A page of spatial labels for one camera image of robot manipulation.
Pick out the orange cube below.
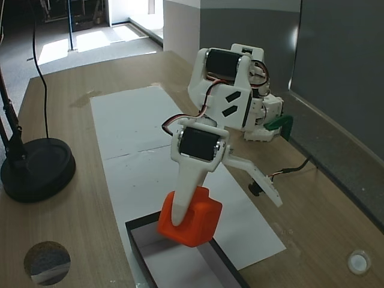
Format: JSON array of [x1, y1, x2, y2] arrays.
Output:
[[156, 185, 224, 248]]

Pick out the black open box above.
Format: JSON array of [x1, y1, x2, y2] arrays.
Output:
[[124, 209, 250, 288]]

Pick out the white paper sheet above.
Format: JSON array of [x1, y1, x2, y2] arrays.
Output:
[[100, 145, 287, 270], [89, 85, 181, 160]]

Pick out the green table clamp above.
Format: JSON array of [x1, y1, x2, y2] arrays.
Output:
[[264, 115, 294, 140]]

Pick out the small white round cap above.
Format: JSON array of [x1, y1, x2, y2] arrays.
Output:
[[347, 249, 373, 275]]

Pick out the red white servo wires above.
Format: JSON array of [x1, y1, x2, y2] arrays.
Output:
[[161, 80, 223, 136]]

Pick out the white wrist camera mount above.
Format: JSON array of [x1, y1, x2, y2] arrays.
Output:
[[222, 145, 283, 208]]

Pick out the black camera cable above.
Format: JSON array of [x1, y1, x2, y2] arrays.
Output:
[[268, 157, 311, 180]]

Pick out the black round camera stand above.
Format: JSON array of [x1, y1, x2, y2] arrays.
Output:
[[0, 64, 76, 204]]

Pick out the black stand cable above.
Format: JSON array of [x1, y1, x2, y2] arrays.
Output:
[[31, 0, 50, 140]]

